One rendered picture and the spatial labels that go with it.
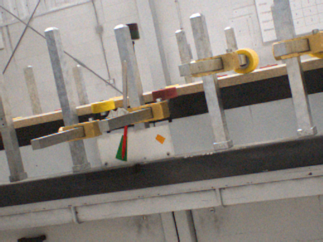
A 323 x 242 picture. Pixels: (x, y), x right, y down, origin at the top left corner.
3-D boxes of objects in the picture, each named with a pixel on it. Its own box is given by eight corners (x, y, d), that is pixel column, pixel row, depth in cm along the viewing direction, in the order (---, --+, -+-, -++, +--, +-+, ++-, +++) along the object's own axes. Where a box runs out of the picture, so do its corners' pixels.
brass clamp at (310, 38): (322, 51, 175) (318, 32, 175) (273, 61, 181) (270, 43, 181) (327, 50, 181) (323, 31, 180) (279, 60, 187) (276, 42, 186)
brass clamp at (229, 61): (234, 69, 186) (231, 51, 186) (190, 79, 192) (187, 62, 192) (241, 68, 192) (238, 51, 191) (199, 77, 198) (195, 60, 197)
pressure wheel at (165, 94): (176, 121, 208) (169, 86, 208) (154, 125, 212) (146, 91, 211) (186, 118, 215) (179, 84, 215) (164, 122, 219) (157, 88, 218)
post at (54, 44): (84, 172, 214) (52, 26, 211) (75, 174, 215) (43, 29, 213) (89, 170, 217) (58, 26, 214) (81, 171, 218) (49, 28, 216)
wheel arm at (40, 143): (41, 151, 189) (38, 137, 189) (32, 153, 190) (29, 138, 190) (115, 129, 228) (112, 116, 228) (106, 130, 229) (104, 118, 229)
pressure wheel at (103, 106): (123, 130, 225) (116, 97, 224) (101, 135, 222) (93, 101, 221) (115, 130, 232) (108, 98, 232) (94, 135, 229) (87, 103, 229)
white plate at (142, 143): (174, 157, 198) (168, 124, 198) (101, 168, 209) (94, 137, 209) (175, 156, 199) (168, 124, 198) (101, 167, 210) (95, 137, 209)
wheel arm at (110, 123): (110, 133, 176) (107, 118, 175) (99, 135, 177) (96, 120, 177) (176, 113, 215) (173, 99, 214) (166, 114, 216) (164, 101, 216)
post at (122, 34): (155, 177, 203) (122, 23, 200) (145, 179, 204) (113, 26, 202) (160, 175, 206) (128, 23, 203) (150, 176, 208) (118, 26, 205)
